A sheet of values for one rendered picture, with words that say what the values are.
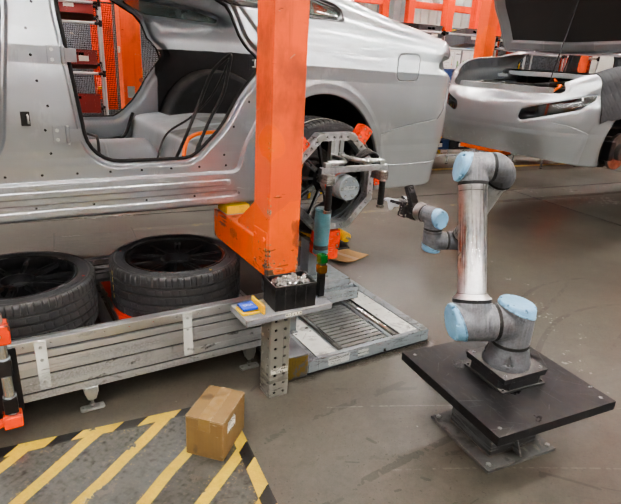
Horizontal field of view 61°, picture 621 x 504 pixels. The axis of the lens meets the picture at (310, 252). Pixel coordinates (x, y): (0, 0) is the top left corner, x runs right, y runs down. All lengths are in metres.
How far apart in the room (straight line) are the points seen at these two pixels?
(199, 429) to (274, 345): 0.50
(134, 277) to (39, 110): 0.82
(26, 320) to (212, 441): 0.91
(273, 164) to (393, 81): 1.21
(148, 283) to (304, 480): 1.12
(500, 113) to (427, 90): 1.75
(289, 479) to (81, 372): 0.98
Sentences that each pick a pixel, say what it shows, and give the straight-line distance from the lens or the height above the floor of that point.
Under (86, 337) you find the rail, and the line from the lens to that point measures 2.40.
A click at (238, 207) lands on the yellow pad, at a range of 2.88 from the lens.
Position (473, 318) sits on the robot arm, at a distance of 2.12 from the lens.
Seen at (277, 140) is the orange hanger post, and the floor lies 1.16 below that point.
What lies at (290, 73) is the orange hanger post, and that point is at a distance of 2.30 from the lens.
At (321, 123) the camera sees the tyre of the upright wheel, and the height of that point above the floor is 1.16.
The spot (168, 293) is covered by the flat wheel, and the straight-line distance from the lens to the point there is 2.56.
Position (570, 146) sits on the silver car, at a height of 0.91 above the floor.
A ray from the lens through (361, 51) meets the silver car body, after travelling 3.13.
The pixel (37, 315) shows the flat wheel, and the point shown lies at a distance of 2.46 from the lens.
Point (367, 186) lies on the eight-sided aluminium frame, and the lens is 3.10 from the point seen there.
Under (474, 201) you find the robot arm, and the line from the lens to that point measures 2.13.
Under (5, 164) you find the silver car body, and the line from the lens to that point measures 2.61.
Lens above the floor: 1.50
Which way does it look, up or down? 20 degrees down
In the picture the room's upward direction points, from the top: 3 degrees clockwise
